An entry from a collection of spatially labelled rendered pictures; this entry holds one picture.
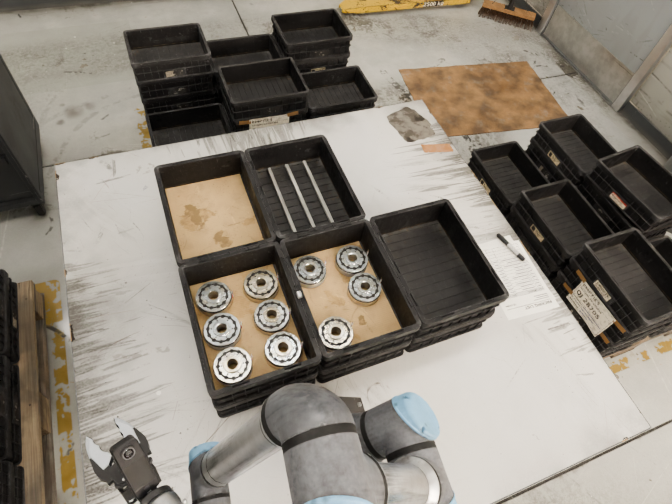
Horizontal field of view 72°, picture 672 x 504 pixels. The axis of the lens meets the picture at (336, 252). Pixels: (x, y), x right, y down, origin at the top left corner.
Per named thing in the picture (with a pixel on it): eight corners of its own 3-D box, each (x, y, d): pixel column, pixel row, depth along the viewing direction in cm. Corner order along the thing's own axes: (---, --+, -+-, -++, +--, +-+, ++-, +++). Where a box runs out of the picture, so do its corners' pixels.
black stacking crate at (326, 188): (361, 238, 160) (366, 218, 150) (278, 260, 152) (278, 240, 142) (321, 157, 179) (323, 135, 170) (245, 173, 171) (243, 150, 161)
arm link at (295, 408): (292, 352, 70) (172, 454, 99) (308, 425, 64) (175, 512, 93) (350, 354, 77) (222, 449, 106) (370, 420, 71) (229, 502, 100)
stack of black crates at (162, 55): (209, 90, 293) (199, 22, 256) (220, 122, 279) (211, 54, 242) (142, 100, 282) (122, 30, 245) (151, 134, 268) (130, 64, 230)
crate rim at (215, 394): (323, 363, 124) (323, 359, 122) (210, 401, 116) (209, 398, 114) (277, 244, 143) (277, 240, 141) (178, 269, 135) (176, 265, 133)
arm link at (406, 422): (385, 408, 119) (430, 387, 113) (403, 464, 112) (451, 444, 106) (358, 406, 110) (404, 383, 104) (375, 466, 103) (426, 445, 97)
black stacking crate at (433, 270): (495, 314, 149) (510, 297, 140) (413, 342, 141) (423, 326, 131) (437, 219, 168) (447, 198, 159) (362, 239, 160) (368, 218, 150)
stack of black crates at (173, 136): (224, 134, 274) (220, 102, 255) (237, 170, 259) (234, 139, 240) (154, 146, 263) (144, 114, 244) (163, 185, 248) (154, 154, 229)
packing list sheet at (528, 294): (563, 305, 167) (564, 304, 166) (510, 324, 160) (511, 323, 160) (513, 233, 183) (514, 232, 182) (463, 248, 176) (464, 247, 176)
